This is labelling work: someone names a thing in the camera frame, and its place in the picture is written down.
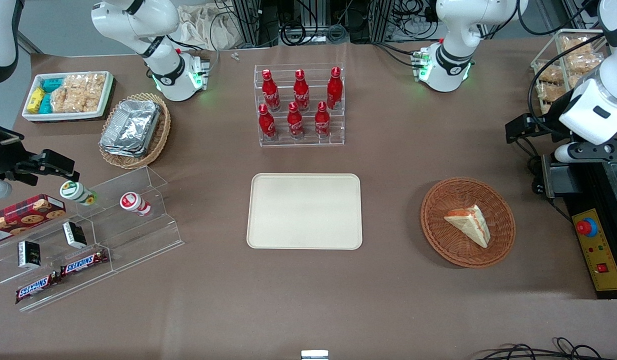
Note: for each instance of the triangular sandwich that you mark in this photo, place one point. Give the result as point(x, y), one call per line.
point(471, 222)

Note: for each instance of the clear acrylic bottle rack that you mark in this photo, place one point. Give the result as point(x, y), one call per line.
point(338, 135)

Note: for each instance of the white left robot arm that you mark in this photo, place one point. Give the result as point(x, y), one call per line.
point(456, 30)

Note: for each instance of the oval light wicker basket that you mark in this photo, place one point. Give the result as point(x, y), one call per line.
point(161, 135)

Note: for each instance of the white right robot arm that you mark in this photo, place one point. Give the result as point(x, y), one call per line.
point(156, 30)

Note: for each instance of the Snickers chocolate bar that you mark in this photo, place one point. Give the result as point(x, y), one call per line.
point(83, 263)
point(36, 288)

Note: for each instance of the white rectangular snack tray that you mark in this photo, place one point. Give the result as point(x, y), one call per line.
point(108, 87)

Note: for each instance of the yellow control panel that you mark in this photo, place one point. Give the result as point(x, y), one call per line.
point(601, 250)

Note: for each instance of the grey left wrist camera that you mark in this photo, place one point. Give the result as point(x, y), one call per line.
point(588, 151)

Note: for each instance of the clear acrylic step shelf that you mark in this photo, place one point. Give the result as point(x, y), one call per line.
point(138, 240)

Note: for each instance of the red emergency stop button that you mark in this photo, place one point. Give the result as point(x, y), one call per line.
point(586, 227)

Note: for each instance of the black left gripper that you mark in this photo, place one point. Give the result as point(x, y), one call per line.
point(554, 118)

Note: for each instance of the black appliance base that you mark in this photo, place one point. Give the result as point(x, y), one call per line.
point(588, 195)

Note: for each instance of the teal snack pack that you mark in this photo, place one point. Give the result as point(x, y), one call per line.
point(52, 84)
point(45, 104)

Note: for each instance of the aluminium frame post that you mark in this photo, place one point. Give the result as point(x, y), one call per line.
point(248, 22)

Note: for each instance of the red cola bottle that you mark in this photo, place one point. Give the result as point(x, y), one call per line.
point(322, 122)
point(334, 90)
point(270, 92)
point(295, 122)
point(267, 124)
point(301, 92)

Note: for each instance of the green capped yogurt bottle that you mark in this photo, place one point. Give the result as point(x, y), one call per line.
point(76, 192)

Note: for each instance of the round brown wicker basket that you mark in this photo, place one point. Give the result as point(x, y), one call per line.
point(441, 230)

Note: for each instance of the clear rice cracker pack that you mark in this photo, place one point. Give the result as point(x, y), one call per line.
point(68, 102)
point(88, 84)

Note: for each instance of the red plaid cookie box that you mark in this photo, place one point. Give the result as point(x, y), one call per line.
point(23, 215)

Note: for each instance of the yellow snack pack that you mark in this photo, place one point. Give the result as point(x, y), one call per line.
point(36, 100)

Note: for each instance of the small black white box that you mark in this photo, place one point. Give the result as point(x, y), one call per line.
point(29, 254)
point(74, 235)

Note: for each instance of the grey metal bracket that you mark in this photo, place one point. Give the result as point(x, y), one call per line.
point(561, 177)

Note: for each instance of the red capped yogurt bottle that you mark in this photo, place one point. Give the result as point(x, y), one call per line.
point(133, 202)

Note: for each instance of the bagged fried snack pack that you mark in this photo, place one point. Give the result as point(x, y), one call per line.
point(549, 82)
point(583, 55)

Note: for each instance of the beige cloth bag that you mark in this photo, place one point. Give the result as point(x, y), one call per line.
point(208, 27)

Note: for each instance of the beige plastic tray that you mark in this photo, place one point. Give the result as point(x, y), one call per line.
point(303, 212)

